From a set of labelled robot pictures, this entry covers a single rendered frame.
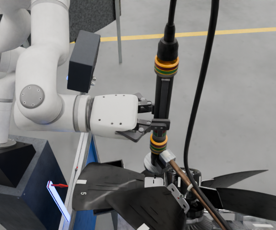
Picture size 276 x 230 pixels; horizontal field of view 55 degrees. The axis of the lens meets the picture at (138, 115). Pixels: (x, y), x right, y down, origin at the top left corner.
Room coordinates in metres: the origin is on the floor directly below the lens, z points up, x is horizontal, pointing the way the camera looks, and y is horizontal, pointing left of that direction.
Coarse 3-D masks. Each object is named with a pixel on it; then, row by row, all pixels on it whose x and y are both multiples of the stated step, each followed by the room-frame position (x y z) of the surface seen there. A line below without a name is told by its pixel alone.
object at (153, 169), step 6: (168, 150) 0.37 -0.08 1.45; (150, 156) 0.40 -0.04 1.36; (162, 156) 0.35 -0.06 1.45; (174, 156) 0.35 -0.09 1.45; (144, 162) 0.38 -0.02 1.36; (150, 162) 0.38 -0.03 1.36; (162, 162) 0.34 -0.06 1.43; (168, 162) 0.33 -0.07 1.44; (150, 168) 0.36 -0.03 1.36; (156, 168) 0.36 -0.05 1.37; (162, 168) 0.33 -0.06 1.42; (168, 168) 0.36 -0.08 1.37; (156, 174) 0.35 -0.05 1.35
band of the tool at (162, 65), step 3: (156, 57) 0.39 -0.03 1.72; (177, 57) 0.39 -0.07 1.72; (156, 60) 0.38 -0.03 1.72; (159, 60) 0.40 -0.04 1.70; (174, 60) 0.40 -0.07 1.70; (177, 60) 0.38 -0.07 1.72; (159, 63) 0.37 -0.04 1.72; (162, 63) 0.40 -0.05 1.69; (165, 63) 0.40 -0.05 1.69; (168, 63) 0.40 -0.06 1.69; (171, 63) 0.40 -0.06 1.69; (174, 63) 0.40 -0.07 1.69; (177, 63) 0.37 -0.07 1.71; (162, 66) 0.37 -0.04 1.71; (165, 66) 0.36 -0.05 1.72; (168, 66) 0.36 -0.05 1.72; (171, 66) 0.36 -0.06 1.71; (174, 66) 0.37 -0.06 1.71; (159, 69) 0.37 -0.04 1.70; (174, 69) 0.37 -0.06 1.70; (177, 69) 0.38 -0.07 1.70
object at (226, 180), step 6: (228, 174) 0.45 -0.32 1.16; (234, 174) 0.46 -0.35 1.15; (240, 174) 0.47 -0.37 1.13; (246, 174) 0.48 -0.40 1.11; (252, 174) 0.49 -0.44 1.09; (216, 180) 0.44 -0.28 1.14; (222, 180) 0.45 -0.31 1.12; (228, 180) 0.46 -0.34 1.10; (234, 180) 0.48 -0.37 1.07; (240, 180) 0.50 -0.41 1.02; (210, 186) 0.43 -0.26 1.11; (216, 186) 0.44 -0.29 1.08; (222, 186) 0.46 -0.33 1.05; (228, 186) 0.49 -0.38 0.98
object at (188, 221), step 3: (198, 216) 0.30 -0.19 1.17; (201, 216) 0.30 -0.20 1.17; (186, 219) 0.29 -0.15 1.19; (189, 219) 0.29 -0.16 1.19; (192, 219) 0.29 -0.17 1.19; (195, 219) 0.29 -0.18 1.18; (198, 219) 0.29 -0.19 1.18; (201, 219) 0.29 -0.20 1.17; (186, 222) 0.28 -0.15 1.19; (189, 222) 0.28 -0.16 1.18; (192, 222) 0.28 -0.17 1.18
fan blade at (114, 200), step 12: (120, 192) 0.28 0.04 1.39; (132, 192) 0.29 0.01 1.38; (144, 192) 0.30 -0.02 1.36; (156, 192) 0.31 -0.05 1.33; (168, 192) 0.32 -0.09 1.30; (120, 204) 0.24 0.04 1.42; (132, 204) 0.25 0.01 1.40; (144, 204) 0.25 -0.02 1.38; (156, 204) 0.26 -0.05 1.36; (168, 204) 0.28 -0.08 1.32; (132, 216) 0.21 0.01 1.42; (144, 216) 0.22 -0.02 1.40; (156, 216) 0.23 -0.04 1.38; (168, 216) 0.24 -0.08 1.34; (180, 216) 0.26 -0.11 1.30; (156, 228) 0.19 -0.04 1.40; (168, 228) 0.20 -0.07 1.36; (180, 228) 0.22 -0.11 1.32
